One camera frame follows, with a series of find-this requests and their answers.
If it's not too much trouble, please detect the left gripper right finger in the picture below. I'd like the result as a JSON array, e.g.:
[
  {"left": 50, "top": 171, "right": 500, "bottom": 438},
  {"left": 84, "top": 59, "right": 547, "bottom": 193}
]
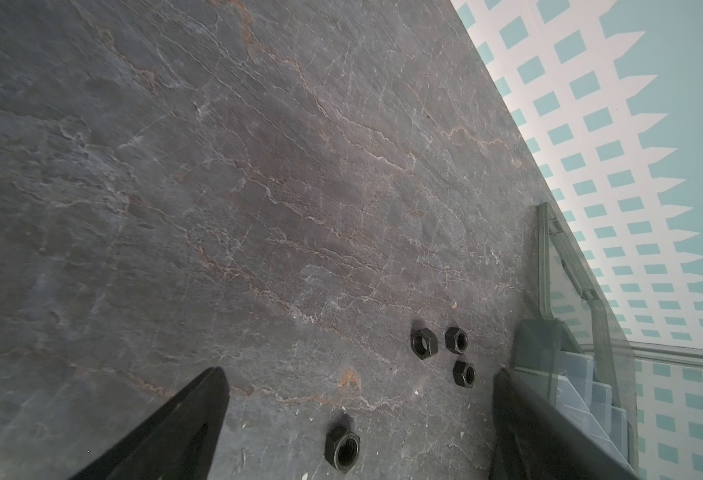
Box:
[{"left": 491, "top": 369, "right": 637, "bottom": 479}]

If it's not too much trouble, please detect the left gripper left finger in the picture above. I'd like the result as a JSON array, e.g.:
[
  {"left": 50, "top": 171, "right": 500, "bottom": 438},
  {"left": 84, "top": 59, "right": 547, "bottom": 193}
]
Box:
[{"left": 73, "top": 367, "right": 229, "bottom": 479}]

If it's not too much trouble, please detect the grey transparent organizer box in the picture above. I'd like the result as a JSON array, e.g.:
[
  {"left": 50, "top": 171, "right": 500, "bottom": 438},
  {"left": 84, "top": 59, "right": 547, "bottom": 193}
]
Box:
[{"left": 511, "top": 203, "right": 639, "bottom": 475}]

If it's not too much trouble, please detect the black nut back right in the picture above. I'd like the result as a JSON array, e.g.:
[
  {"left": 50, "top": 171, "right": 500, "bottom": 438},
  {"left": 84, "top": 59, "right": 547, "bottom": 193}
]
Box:
[{"left": 453, "top": 360, "right": 475, "bottom": 388}]

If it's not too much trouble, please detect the black nut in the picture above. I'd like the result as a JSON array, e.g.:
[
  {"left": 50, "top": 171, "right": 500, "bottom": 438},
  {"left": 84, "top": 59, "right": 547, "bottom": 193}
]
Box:
[
  {"left": 324, "top": 424, "right": 361, "bottom": 473},
  {"left": 411, "top": 327, "right": 439, "bottom": 360},
  {"left": 453, "top": 360, "right": 475, "bottom": 388},
  {"left": 445, "top": 326, "right": 469, "bottom": 355}
]

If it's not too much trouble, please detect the black nut back middle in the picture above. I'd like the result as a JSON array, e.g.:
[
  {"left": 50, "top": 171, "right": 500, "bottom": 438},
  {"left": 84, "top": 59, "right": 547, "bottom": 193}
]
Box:
[{"left": 445, "top": 326, "right": 469, "bottom": 355}]

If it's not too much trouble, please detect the black nut back left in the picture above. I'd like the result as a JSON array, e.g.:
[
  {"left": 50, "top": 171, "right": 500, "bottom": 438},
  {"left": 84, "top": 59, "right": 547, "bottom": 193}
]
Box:
[{"left": 411, "top": 327, "right": 439, "bottom": 360}]

